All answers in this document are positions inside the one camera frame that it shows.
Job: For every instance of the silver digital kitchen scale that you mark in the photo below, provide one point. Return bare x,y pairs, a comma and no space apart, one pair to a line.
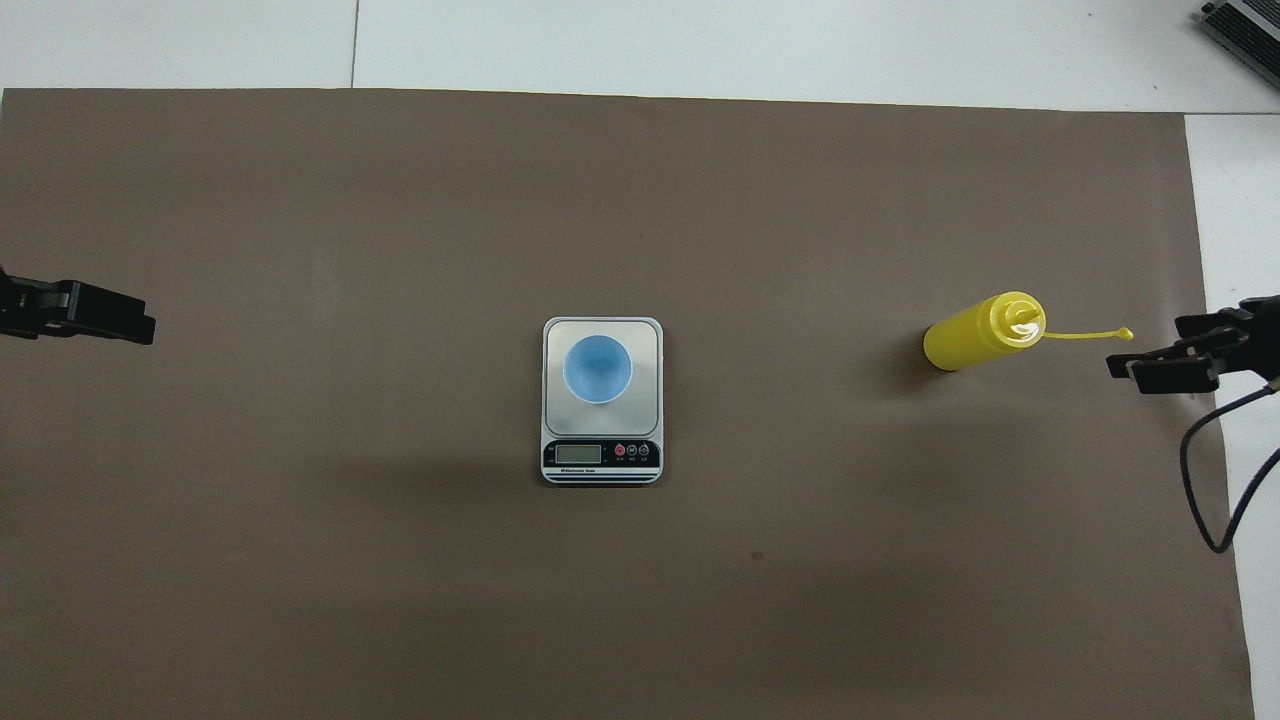
601,455

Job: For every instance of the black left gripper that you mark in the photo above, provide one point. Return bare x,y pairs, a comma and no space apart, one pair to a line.
30,305

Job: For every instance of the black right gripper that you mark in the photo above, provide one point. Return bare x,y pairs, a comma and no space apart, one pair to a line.
1262,335

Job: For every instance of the brown table mat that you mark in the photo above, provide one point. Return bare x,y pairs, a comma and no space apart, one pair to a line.
600,600

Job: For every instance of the grey finned metal device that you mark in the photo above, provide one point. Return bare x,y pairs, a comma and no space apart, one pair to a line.
1248,30

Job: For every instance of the light blue plastic cup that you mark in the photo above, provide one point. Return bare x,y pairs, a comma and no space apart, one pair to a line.
598,368

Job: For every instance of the yellow squeeze bottle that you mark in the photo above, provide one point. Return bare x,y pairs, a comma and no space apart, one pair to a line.
970,338

